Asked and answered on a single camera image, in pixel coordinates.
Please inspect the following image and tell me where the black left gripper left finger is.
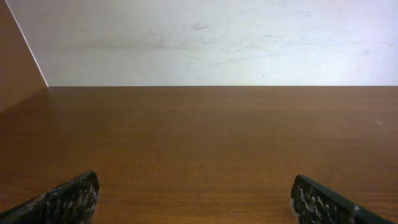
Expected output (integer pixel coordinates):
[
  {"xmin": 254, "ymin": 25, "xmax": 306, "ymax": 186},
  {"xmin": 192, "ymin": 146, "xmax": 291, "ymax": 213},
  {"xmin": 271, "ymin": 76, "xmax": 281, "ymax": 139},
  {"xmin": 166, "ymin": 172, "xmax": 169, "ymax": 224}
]
[{"xmin": 1, "ymin": 171, "xmax": 100, "ymax": 224}]

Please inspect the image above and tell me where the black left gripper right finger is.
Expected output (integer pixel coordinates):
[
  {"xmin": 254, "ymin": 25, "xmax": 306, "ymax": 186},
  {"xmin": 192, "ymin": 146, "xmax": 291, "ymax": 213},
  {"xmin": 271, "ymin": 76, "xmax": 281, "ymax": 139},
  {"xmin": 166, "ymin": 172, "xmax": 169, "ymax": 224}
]
[{"xmin": 291, "ymin": 175, "xmax": 392, "ymax": 224}]

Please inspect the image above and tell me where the brown side panel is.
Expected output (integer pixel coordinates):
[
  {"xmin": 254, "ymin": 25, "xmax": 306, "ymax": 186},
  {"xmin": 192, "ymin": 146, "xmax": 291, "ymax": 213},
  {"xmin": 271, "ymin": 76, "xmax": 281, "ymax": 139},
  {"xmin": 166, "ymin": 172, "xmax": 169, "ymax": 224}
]
[{"xmin": 1, "ymin": 0, "xmax": 48, "ymax": 112}]

